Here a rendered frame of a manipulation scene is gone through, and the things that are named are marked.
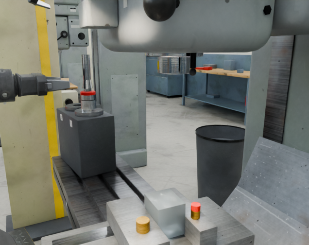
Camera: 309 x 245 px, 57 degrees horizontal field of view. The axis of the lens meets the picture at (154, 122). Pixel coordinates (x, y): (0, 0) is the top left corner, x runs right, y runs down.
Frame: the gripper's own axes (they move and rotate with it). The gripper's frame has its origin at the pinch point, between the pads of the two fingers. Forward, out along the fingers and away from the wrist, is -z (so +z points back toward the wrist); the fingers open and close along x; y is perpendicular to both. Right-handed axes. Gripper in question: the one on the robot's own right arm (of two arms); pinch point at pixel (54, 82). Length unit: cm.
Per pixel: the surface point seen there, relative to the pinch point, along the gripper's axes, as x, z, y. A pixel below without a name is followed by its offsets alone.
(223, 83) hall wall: 397, -463, 70
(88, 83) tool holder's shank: -1.1, -9.8, 0.5
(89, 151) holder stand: -6.2, -7.3, 20.8
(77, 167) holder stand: -3.3, -4.2, 26.3
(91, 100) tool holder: -2.2, -10.0, 5.8
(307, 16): -64, -17, -14
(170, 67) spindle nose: -53, -5, -8
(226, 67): 355, -428, 31
